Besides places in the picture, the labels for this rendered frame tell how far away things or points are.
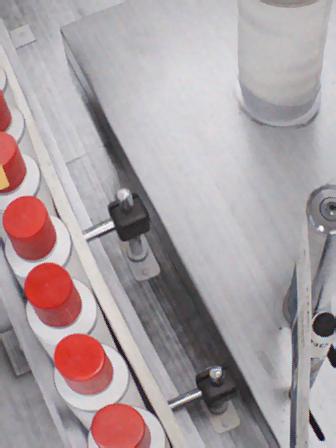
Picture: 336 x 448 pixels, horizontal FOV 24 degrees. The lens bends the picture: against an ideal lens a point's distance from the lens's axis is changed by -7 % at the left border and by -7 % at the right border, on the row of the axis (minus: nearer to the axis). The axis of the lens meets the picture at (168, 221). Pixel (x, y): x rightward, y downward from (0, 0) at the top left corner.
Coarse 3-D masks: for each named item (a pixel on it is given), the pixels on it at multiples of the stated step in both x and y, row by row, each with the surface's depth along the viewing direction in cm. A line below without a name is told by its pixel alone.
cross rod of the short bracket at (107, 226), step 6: (102, 222) 71; (108, 222) 71; (90, 228) 71; (96, 228) 71; (102, 228) 71; (108, 228) 71; (114, 228) 71; (84, 234) 70; (90, 234) 71; (96, 234) 71; (102, 234) 71; (90, 240) 71
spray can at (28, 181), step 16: (0, 144) 55; (16, 144) 55; (0, 160) 54; (16, 160) 55; (32, 160) 59; (16, 176) 56; (32, 176) 58; (0, 192) 56; (16, 192) 57; (32, 192) 58; (0, 208) 57; (48, 208) 61; (0, 224) 60
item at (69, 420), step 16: (0, 240) 66; (0, 256) 64; (0, 272) 64; (16, 288) 63; (16, 304) 62; (32, 336) 61; (32, 352) 60; (48, 368) 60; (48, 384) 59; (64, 416) 58; (80, 432) 57
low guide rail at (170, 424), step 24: (0, 48) 81; (48, 168) 73; (72, 216) 71; (72, 240) 70; (96, 264) 69; (96, 288) 68; (120, 336) 66; (144, 360) 65; (144, 384) 63; (168, 408) 62; (168, 432) 61
